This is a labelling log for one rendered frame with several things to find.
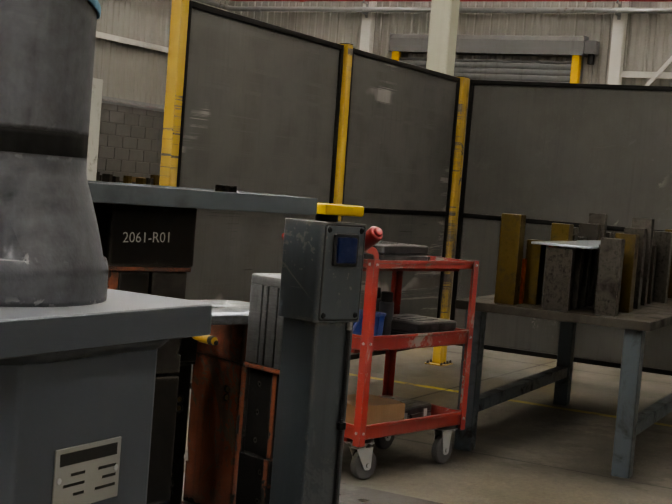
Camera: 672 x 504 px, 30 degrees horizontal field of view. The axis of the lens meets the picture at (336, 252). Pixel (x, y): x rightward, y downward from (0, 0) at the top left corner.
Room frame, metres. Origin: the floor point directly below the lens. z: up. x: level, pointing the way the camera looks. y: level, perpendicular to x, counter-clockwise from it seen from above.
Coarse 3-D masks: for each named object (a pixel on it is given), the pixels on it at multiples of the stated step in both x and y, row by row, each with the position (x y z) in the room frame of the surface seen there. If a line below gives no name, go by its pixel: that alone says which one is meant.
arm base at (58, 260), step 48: (0, 144) 0.70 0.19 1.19; (48, 144) 0.72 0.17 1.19; (0, 192) 0.70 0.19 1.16; (48, 192) 0.71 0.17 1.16; (0, 240) 0.69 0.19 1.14; (48, 240) 0.70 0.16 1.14; (96, 240) 0.74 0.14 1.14; (0, 288) 0.68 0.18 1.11; (48, 288) 0.70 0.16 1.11; (96, 288) 0.74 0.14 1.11
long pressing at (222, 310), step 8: (216, 304) 1.77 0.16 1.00; (224, 304) 1.78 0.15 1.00; (232, 304) 1.79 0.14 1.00; (240, 304) 1.80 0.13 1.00; (248, 304) 1.80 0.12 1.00; (216, 312) 1.63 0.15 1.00; (224, 312) 1.64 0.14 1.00; (232, 312) 1.65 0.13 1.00; (240, 312) 1.66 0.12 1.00; (248, 312) 1.67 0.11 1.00; (216, 320) 1.62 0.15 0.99; (224, 320) 1.63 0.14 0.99; (232, 320) 1.64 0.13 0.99; (240, 320) 1.65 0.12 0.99
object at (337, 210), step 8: (320, 208) 1.38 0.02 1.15; (328, 208) 1.38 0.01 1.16; (336, 208) 1.39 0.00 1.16; (344, 208) 1.40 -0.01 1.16; (352, 208) 1.41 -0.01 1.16; (360, 208) 1.41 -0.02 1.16; (320, 216) 1.41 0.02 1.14; (328, 216) 1.41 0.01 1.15; (336, 216) 1.41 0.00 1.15; (360, 216) 1.42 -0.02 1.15
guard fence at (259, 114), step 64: (192, 64) 5.92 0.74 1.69; (256, 64) 6.42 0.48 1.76; (320, 64) 7.01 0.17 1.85; (384, 64) 7.69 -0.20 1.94; (192, 128) 5.95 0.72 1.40; (256, 128) 6.44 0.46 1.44; (320, 128) 7.05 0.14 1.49; (384, 128) 7.75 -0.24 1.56; (448, 128) 8.57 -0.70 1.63; (256, 192) 6.49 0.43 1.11; (320, 192) 7.09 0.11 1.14; (384, 192) 7.80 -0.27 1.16; (448, 192) 8.62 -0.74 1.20; (256, 256) 6.55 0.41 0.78; (448, 256) 8.66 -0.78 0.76
